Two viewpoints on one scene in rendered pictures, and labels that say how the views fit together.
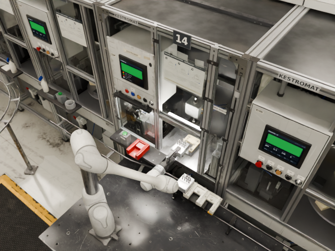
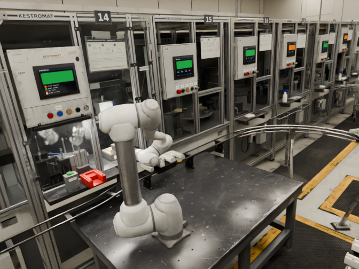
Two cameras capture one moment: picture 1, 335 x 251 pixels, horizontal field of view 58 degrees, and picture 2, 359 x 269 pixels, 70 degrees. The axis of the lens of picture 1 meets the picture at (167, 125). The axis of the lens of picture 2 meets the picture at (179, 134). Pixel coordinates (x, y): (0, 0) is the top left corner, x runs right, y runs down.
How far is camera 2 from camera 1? 2.16 m
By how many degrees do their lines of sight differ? 69
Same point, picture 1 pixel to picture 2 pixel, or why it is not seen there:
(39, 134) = not seen: outside the picture
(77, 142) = (125, 107)
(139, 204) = not seen: hidden behind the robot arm
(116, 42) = (25, 51)
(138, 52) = (60, 50)
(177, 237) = (190, 189)
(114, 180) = (103, 229)
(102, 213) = (169, 195)
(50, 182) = not seen: outside the picture
